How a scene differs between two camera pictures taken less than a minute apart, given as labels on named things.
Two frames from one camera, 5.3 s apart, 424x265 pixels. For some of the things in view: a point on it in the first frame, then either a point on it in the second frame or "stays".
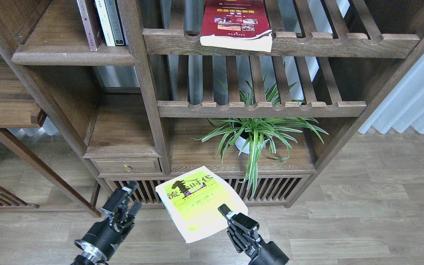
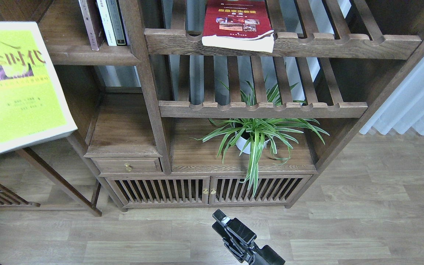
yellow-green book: x=192 y=200 to x=25 y=103
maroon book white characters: x=91 y=23 stays
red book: x=237 y=24 stays
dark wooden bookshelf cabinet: x=260 y=93 stays
